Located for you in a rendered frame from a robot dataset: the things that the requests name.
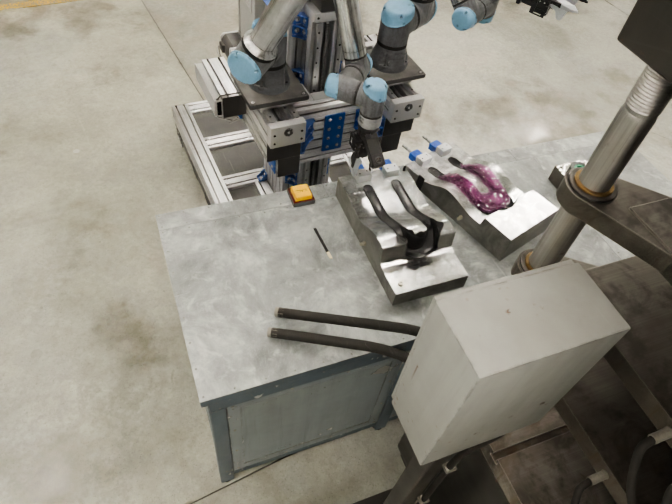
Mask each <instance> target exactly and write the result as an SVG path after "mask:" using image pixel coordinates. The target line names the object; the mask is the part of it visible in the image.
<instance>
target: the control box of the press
mask: <svg viewBox="0 0 672 504"><path fill-rule="evenodd" d="M630 329H631V328H630V326H629V325H628V323H627V322H626V321H625V320H624V318H623V317H622V316H621V315H620V313H619V312H618V311H617V310H616V308H615V307H614V306H613V305H612V303H611V302H610V301H609V300H608V298H607V297H606V296H605V295H604V293H603V292H602V291H601V290H600V288H599V287H598V286H597V285H596V283H595V282H594V281H593V280H592V278H591V277H590V276H589V275H588V273H587V272H586V271H585V270H584V268H583V267H582V266H581V265H580V263H578V262H577V263H574V262H573V261H572V260H571V259H570V260H566V261H562V262H559V263H555V264H551V265H548V266H544V267H540V268H537V269H533V270H529V271H526V272H522V273H518V274H515V275H511V276H507V277H503V278H500V279H496V280H492V281H489V282H485V283H481V284H478V285H474V286H470V287H467V288H463V289H459V290H456V291H452V292H448V293H445V294H441V295H437V296H434V297H433V300H432V302H431V304H430V307H429V309H428V311H427V314H426V316H425V318H424V321H423V323H422V325H421V328H420V330H419V332H418V335H417V337H416V339H415V342H414V344H413V346H412V349H411V351H410V353H409V356H408V358H407V360H406V363H405V365H404V367H403V370H402V372H401V374H400V377H399V379H398V381H397V384H396V386H395V388H394V391H393V393H392V395H391V396H392V398H393V400H392V405H393V407H394V409H395V411H396V414H397V416H398V418H399V420H400V422H401V425H402V427H403V429H404V431H405V433H406V435H407V438H408V440H409V442H410V444H411V446H412V449H413V451H414V453H415V454H414V455H413V457H412V458H411V460H410V462H409V463H408V465H407V466H406V468H405V470H404V471H403V473H402V474H401V476H400V478H399V479H398V481H397V482H396V484H395V486H394V487H393V488H392V489H389V490H387V491H384V492H381V493H379V494H376V495H374V496H371V497H368V498H366V499H363V500H361V501H358V502H355V503H353V504H414V503H415V501H416V500H418V502H417V503H416V504H426V503H428V502H429V501H430V500H429V497H430V496H431V495H432V493H433V492H434V491H435V489H436V488H437V487H438V486H439V484H440V483H441V482H442V481H443V479H444V478H445V477H446V476H447V475H448V474H449V473H451V472H453V471H456V470H457V467H456V465H457V464H458V463H459V462H460V461H461V460H463V459H464V458H465V457H466V456H468V455H469V454H471V453H473V452H474V451H476V450H478V449H480V448H482V447H484V446H486V445H488V444H490V443H492V442H494V441H496V440H498V439H499V438H501V437H503V436H504V435H505V434H507V433H510V432H512V431H515V430H518V429H520V428H523V427H526V426H528V425H531V424H534V423H536V422H538V421H539V420H540V419H541V418H542V417H543V416H544V415H545V414H546V413H547V412H548V411H549V410H550V409H551V408H552V407H553V406H554V405H555V404H556V403H557V402H558V401H559V400H560V399H561V398H562V397H563V396H564V395H565V394H566V393H567V392H568V391H569V390H570V389H571V388H572V387H573V386H574V385H575V384H576V383H577V382H578V381H579V380H580V379H581V378H582V377H583V376H584V375H585V374H586V373H587V372H588V371H589V370H590V369H591V368H592V367H593V366H594V365H595V364H596V363H597V362H598V361H599V360H600V359H601V358H602V357H603V356H604V355H605V354H606V353H607V352H608V351H609V350H610V349H611V348H612V347H613V346H614V345H615V344H616V343H617V342H618V341H619V340H620V339H621V338H622V337H623V336H624V335H625V334H626V333H627V332H628V331H629V330H630ZM459 451H460V452H459ZM457 452H458V453H457ZM454 453H457V454H456V455H455V456H454V457H453V458H452V459H451V460H450V461H448V462H447V460H448V459H449V458H450V456H451V455H452V454H454ZM442 467H443V469H442V470H441V471H440V469H441V468H442ZM439 471H440V472H439ZM438 472H439V474H438V475H437V476H436V474H437V473H438ZM435 476H436V478H435V479H434V480H433V478H434V477H435ZM432 480H433V482H432V483H431V484H430V486H429V487H428V488H427V490H426V491H425V492H424V494H422V492H423V491H424V490H425V489H426V487H427V486H428V485H429V483H430V482H431V481H432ZM421 494H422V495H421Z"/></svg>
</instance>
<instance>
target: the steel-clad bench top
mask: <svg viewBox="0 0 672 504"><path fill-rule="evenodd" d="M605 132H606V131H602V132H596V133H591V134H586V135H580V136H575V137H570V138H564V139H559V140H554V141H548V142H543V143H538V144H532V145H527V146H522V147H516V148H511V149H506V150H500V151H495V152H490V153H484V154H479V155H474V156H471V157H473V158H475V159H479V160H484V161H489V162H492V163H494V164H496V165H497V166H498V167H499V168H500V169H501V170H502V171H503V172H504V173H505V174H506V175H507V177H508V178H509V179H510V180H511V181H512V183H513V184H514V185H515V186H516V187H517V188H518V189H519V190H520V191H522V192H523V193H524V194H526V193H528V192H530V191H531V190H534V191H535V192H537V193H538V194H539V195H540V196H542V197H543V198H544V199H546V200H547V201H548V202H550V203H551V204H552V205H553V206H555V207H556V208H557V209H559V208H560V206H561V205H560V203H559V202H558V200H557V197H556V191H557V189H556V187H555V186H554V185H553V184H552V183H551V182H550V180H549V179H548V178H549V176H550V174H551V172H552V170H553V169H554V167H555V166H556V165H560V164H565V163H570V162H575V161H580V160H585V159H586V160H587V161H588V160H589V158H590V157H591V155H592V153H593V152H594V150H595V148H596V147H597V145H598V143H599V142H600V140H601V138H602V137H603V135H604V134H605ZM618 178H620V179H623V180H626V181H628V182H631V183H634V184H637V185H639V186H642V187H645V188H648V189H650V190H653V191H656V192H659V193H661V194H664V195H667V196H670V197H672V183H671V182H670V181H669V180H668V179H667V178H666V177H665V176H664V175H663V174H662V173H661V172H660V171H659V170H658V169H657V168H656V167H655V166H654V165H653V164H652V163H650V162H649V161H648V160H647V159H646V158H645V157H644V156H643V155H642V154H641V153H640V152H639V151H638V150H636V152H635V153H634V155H633V156H632V158H631V159H630V161H629V162H628V164H627V165H626V167H625V168H624V169H623V171H622V172H621V174H620V175H619V177H618ZM309 188H310V190H311V192H312V194H313V196H314V198H315V204H310V205H304V206H299V207H293V205H292V202H291V200H290V198H289V196H288V193H287V190H286V191H281V192H276V193H270V194H265V195H260V196H254V197H249V198H244V199H238V200H233V201H228V202H222V203H217V204H212V205H206V206H201V207H196V208H190V209H185V210H180V211H174V212H169V213H164V214H158V215H155V217H156V221H157V225H158V229H159V233H160V238H161V242H162V246H163V250H164V254H165V259H166V263H167V267H168V271H169V275H170V279H171V284H172V288H173V292H174V296H175V300H176V305H177V309H178V313H179V317H180V321H181V326H182V330H183V334H184V338H185V342H186V347H187V351H188V355H189V359H190V363H191V368H192V372H193V376H194V380H195V384H196V389H197V393H198V397H199V401H200V403H202V402H206V401H209V400H212V399H216V398H219V397H222V396H226V395H229V394H233V393H236V392H239V391H243V390H246V389H250V388H253V387H256V386H260V385H263V384H266V383H270V382H273V381H277V380H280V379H283V378H287V377H290V376H294V375H297V374H300V373H304V372H307V371H310V370H314V369H317V368H321V367H324V366H327V365H331V364H334V363H338V362H341V361H344V360H348V359H351V358H354V357H358V356H361V355H365V354H368V353H371V352H367V351H361V350H354V349H347V348H340V347H333V346H326V345H319V344H312V343H305V342H298V341H291V340H284V339H278V338H271V337H268V336H267V330H268V328H269V327H275V328H282V329H289V330H296V331H303V332H310V333H317V334H324V335H331V336H338V337H346V338H353V339H360V340H366V341H372V342H377V343H381V344H385V345H389V346H395V345H398V344H402V343H405V342H409V341H412V340H415V339H416V336H412V335H408V334H402V333H395V332H387V331H379V330H372V329H364V328H357V327H349V326H341V325H334V324H326V323H319V322H311V321H303V320H296V319H288V318H280V317H275V316H274V310H275V308H276V307H282V308H289V309H297V310H305V311H313V312H321V313H329V314H337V315H345V316H353V317H361V318H369V319H376V320H384V321H392V322H400V323H407V324H412V325H416V326H420V327H421V325H422V323H423V321H424V318H425V316H426V314H427V311H428V309H429V307H430V304H431V302H432V300H433V297H434V296H437V295H441V294H445V293H448V292H452V291H456V290H459V289H463V288H467V287H470V286H474V285H478V284H481V283H485V282H489V281H492V280H496V279H500V278H503V277H507V276H511V268H512V266H513V264H514V263H515V261H516V259H517V257H518V256H519V254H520V253H521V252H522V251H525V250H527V249H535V247H536V246H537V244H538V242H539V241H540V239H541V237H542V236H543V234H544V232H545V231H544V232H543V233H541V234H540V235H538V236H537V237H535V238H534V239H532V240H531V241H529V242H528V243H526V244H525V245H523V246H522V247H520V248H519V249H517V250H516V251H514V252H513V253H511V254H510V255H508V256H507V257H505V258H504V259H502V260H501V261H499V260H498V259H497V258H496V257H495V256H494V255H493V254H491V253H490V252H489V251H488V250H487V249H486V248H485V247H483V246H482V245H481V244H480V243H479V242H478V241H477V240H476V239H474V238H473V237H472V236H471V235H470V234H469V233H468V232H466V231H465V230H464V229H463V228H462V227H461V226H460V225H458V224H457V223H456V222H455V221H454V220H453V219H452V218H450V217H449V216H448V215H447V214H446V213H445V212H444V211H443V210H441V209H440V208H439V207H438V206H437V205H436V204H435V203H433V202H432V201H431V200H430V199H429V198H428V197H427V196H425V195H424V194H423V193H422V192H421V191H420V192H421V194H422V196H423V197H424V199H425V201H426V202H427V204H428V205H429V206H430V207H431V208H432V209H434V210H435V211H437V212H439V213H440V214H442V215H444V216H445V217H446V218H447V219H448V220H449V221H450V222H451V224H452V226H453V227H454V229H455V231H456V233H455V237H454V240H453V243H452V249H453V251H454V253H455V255H456V256H457V258H458V259H459V261H460V262H461V264H462V266H463V267H464V269H465V270H466V272H467V273H468V275H469V276H468V278H467V280H466V282H465V284H464V286H463V287H459V288H455V289H452V290H448V291H444V292H441V293H437V294H433V295H429V296H426V297H422V298H418V299H415V300H411V301H407V302H404V303H400V304H396V305H393V306H392V304H391V302H390V300H389V299H388V297H387V295H386V293H385V291H384V289H383V287H382V285H381V283H380V281H379V279H378V277H377V275H376V273H375V271H374V269H373V267H372V266H371V264H370V262H369V260H368V258H367V256H366V254H365V252H364V250H363V248H362V246H360V245H359V243H360V242H359V240H358V238H357V236H356V234H355V233H354V231H353V229H352V227H351V225H350V223H349V221H348V219H347V217H346V215H345V213H344V211H343V209H342V207H341V205H340V203H339V201H338V200H337V198H336V196H335V195H336V188H337V181H335V182H329V183H324V184H319V185H313V186H309ZM314 228H316V229H317V231H318V232H319V234H320V236H321V238H322V240H323V241H324V243H325V245H326V247H327V249H328V251H329V252H330V254H331V256H332V259H330V258H329V257H328V255H327V253H326V251H325V249H324V247H323V246H322V244H321V242H320V240H319V238H318V236H317V235H316V233H315V231H314ZM633 256H635V255H634V254H632V253H631V252H629V251H628V250H626V249H625V248H623V247H621V246H620V245H618V244H617V243H615V242H614V241H612V240H611V239H609V238H607V237H606V236H604V235H603V234H601V233H600V232H598V231H597V230H595V229H594V228H592V227H590V226H589V225H587V224H586V225H585V227H584V228H583V229H582V231H581V232H580V234H579V235H578V237H577V238H576V240H575V241H574V243H573V244H572V246H571V247H570V248H569V250H568V251H567V253H566V254H565V256H564V257H568V258H571V259H575V260H579V261H582V262H586V263H589V264H593V265H596V266H601V265H605V264H608V263H612V262H615V261H619V260H623V259H626V258H630V257H633Z"/></svg>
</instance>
